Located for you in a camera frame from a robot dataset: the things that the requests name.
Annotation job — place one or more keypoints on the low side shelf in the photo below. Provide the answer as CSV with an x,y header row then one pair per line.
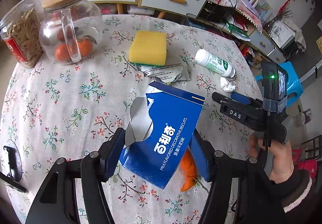
x,y
234,24

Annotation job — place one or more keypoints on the black phone stand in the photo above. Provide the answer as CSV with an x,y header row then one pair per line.
x,y
13,177

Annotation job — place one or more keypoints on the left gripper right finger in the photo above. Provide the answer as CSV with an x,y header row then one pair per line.
x,y
256,201

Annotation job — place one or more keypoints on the dark sleeve forearm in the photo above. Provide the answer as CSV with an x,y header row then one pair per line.
x,y
300,202

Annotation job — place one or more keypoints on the silver foil wrapper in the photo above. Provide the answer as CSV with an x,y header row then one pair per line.
x,y
169,73

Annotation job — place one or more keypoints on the yellow sponge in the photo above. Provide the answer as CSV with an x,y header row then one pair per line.
x,y
148,48

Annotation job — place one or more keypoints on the orange peel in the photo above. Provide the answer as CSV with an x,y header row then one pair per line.
x,y
189,169

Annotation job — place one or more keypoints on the white green plastic bottle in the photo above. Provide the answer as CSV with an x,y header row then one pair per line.
x,y
214,63

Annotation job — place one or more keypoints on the right hand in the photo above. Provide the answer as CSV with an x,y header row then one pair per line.
x,y
283,166

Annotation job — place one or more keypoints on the phone on gripper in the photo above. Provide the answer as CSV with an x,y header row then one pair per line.
x,y
274,82

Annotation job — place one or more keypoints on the floral tablecloth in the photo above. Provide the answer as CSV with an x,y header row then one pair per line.
x,y
53,111

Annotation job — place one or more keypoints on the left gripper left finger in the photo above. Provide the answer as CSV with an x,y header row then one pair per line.
x,y
55,201

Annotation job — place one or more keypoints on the blue biscuit box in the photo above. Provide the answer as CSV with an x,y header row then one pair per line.
x,y
161,125

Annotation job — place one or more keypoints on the blue plastic stool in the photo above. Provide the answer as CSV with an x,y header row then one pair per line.
x,y
294,87

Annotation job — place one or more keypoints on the plastic jar of seeds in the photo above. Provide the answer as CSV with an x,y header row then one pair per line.
x,y
20,32

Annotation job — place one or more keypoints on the glass jar with wooden lid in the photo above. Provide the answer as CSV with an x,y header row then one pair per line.
x,y
71,30

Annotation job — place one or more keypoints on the small white tissue ball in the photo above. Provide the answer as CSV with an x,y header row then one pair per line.
x,y
226,85

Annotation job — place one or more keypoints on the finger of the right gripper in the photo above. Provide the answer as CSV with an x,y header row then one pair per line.
x,y
240,98
221,99

